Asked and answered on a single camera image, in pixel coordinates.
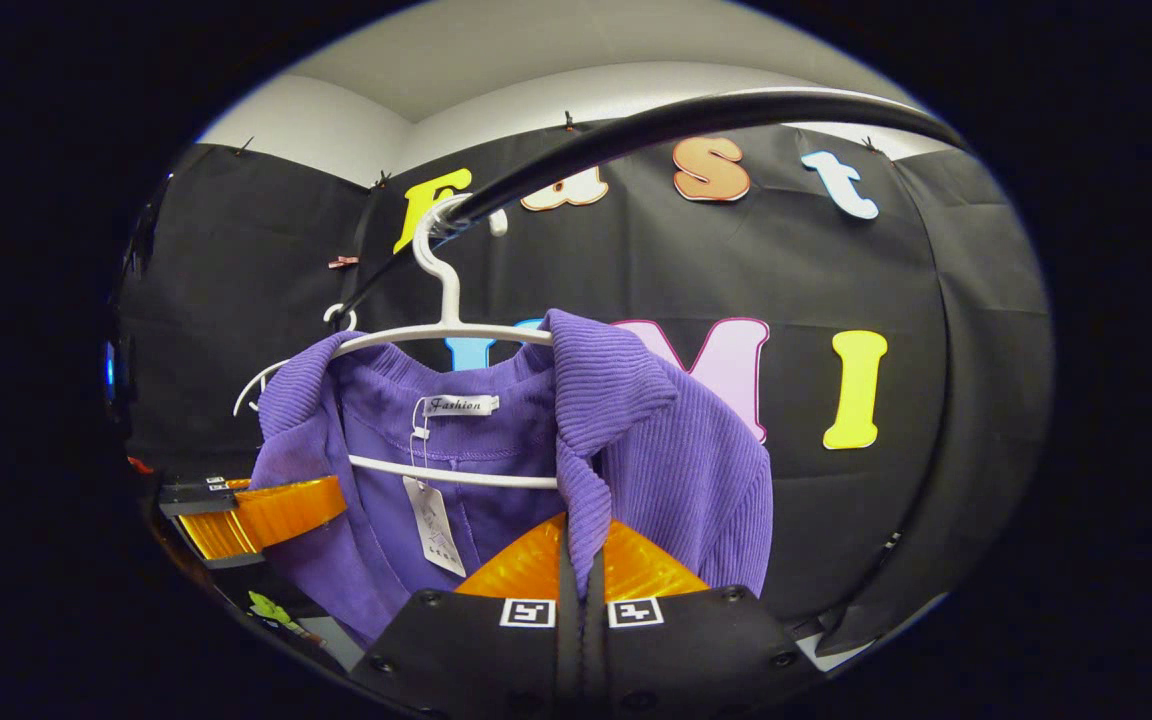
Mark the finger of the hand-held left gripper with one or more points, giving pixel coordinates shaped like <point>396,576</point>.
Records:
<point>198,497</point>

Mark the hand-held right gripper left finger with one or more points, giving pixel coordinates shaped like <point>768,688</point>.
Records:
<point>568,650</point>

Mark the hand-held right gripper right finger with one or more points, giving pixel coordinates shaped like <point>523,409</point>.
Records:
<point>596,660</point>

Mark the purple knit cardigan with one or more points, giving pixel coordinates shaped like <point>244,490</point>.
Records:
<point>656,440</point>

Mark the white plastic clothes hanger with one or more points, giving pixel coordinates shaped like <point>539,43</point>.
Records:
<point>254,382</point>
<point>451,300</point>

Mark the bright green plastic object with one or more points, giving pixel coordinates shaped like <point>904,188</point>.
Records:
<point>271,607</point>

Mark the black backdrop cloth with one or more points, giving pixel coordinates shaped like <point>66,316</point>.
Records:
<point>816,280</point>

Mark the black clothes rail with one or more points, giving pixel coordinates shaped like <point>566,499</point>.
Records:
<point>636,128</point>

